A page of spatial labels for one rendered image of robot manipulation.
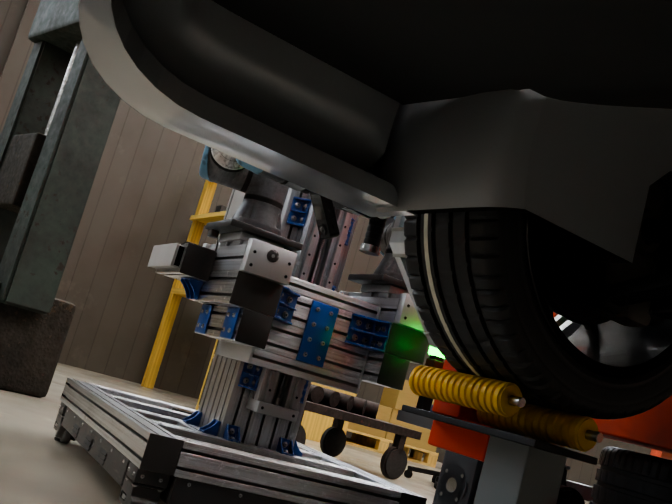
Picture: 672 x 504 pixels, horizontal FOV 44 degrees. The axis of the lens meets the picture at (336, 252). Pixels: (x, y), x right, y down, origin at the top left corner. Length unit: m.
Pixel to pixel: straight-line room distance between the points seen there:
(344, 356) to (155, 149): 6.80
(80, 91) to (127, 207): 4.36
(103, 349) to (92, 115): 4.55
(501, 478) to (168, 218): 7.72
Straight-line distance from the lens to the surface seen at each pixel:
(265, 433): 2.60
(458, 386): 1.50
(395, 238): 1.55
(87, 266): 8.83
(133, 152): 9.01
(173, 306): 8.63
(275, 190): 2.38
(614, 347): 1.69
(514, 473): 1.51
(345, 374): 2.46
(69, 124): 4.62
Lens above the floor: 0.44
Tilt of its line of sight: 9 degrees up
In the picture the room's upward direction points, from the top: 16 degrees clockwise
